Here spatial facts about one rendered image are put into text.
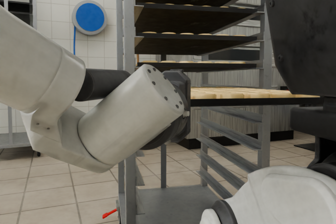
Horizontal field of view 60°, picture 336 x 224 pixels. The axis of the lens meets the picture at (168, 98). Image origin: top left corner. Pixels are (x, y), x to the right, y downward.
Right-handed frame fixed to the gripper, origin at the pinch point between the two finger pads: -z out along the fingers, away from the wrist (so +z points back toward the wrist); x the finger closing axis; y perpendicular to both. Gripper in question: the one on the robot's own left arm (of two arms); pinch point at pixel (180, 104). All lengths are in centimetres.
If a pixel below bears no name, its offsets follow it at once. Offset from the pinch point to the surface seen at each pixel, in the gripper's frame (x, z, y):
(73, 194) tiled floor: -69, -102, 99
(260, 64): 9, -51, -13
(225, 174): -37, -74, 0
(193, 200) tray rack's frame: -54, -82, 16
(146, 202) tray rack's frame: -54, -73, 37
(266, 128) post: -12, -50, -16
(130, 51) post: 12.5, -27.5, 22.9
